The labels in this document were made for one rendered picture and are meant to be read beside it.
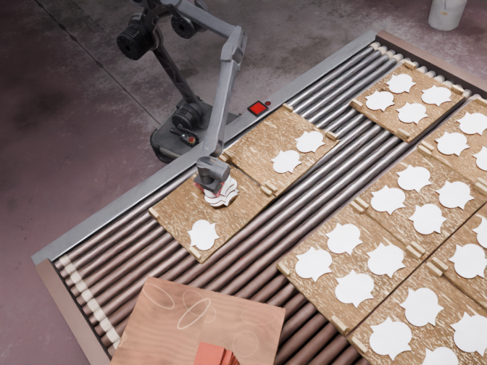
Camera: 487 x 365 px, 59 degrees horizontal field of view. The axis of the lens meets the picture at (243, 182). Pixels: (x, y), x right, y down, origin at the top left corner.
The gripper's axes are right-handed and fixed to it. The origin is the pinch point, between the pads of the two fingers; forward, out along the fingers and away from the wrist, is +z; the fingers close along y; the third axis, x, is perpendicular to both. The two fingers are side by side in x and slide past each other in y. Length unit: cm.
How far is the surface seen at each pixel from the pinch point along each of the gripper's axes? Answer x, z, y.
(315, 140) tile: 47, 4, 25
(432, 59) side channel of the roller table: 121, 2, 55
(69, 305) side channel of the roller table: -64, 6, -22
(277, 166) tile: 27.3, 4.1, 16.5
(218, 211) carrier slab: -3.9, 5.6, 5.1
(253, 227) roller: -2.8, 7.6, 20.8
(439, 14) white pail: 289, 78, 33
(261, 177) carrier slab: 19.7, 5.1, 12.7
